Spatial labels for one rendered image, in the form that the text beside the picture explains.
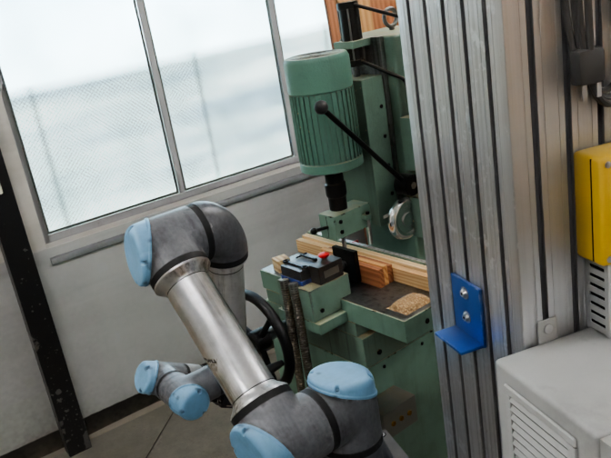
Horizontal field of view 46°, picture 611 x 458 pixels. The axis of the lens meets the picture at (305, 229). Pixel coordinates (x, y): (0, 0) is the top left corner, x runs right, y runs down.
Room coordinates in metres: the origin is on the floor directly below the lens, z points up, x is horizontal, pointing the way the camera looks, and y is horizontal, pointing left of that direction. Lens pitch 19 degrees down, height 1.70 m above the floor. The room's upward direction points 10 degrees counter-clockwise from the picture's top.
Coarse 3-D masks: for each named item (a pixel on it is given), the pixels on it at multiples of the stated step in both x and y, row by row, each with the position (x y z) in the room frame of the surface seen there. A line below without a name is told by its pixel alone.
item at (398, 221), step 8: (400, 200) 1.90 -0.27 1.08; (408, 200) 1.91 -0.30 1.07; (392, 208) 1.89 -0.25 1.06; (400, 208) 1.89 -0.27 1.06; (408, 208) 1.91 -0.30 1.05; (392, 216) 1.88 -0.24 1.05; (400, 216) 1.89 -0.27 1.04; (408, 216) 1.91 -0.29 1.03; (392, 224) 1.88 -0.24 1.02; (400, 224) 1.89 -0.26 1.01; (408, 224) 1.90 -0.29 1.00; (392, 232) 1.88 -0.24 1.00; (400, 232) 1.89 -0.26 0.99; (408, 232) 1.91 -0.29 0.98
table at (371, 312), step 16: (272, 272) 1.98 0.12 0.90; (272, 288) 1.98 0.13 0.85; (352, 288) 1.77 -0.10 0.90; (368, 288) 1.75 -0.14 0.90; (384, 288) 1.74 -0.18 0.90; (400, 288) 1.72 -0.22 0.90; (416, 288) 1.70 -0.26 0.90; (352, 304) 1.68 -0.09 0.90; (368, 304) 1.66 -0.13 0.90; (384, 304) 1.64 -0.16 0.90; (320, 320) 1.68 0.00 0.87; (336, 320) 1.68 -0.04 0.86; (352, 320) 1.69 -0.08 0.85; (368, 320) 1.64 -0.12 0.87; (384, 320) 1.59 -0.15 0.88; (400, 320) 1.55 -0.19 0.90; (416, 320) 1.56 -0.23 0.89; (432, 320) 1.59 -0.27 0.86; (400, 336) 1.55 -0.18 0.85; (416, 336) 1.55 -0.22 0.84
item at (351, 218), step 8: (352, 200) 2.01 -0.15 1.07; (352, 208) 1.93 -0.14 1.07; (360, 208) 1.94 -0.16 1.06; (368, 208) 1.96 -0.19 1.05; (320, 216) 1.93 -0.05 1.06; (328, 216) 1.90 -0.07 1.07; (336, 216) 1.89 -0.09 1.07; (344, 216) 1.91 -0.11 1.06; (352, 216) 1.92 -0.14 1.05; (360, 216) 1.94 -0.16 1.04; (320, 224) 1.94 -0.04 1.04; (328, 224) 1.91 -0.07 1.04; (336, 224) 1.89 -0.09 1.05; (344, 224) 1.90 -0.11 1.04; (352, 224) 1.92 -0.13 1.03; (360, 224) 1.94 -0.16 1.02; (328, 232) 1.91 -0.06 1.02; (336, 232) 1.89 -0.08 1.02; (344, 232) 1.90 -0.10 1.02; (352, 232) 1.92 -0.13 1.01
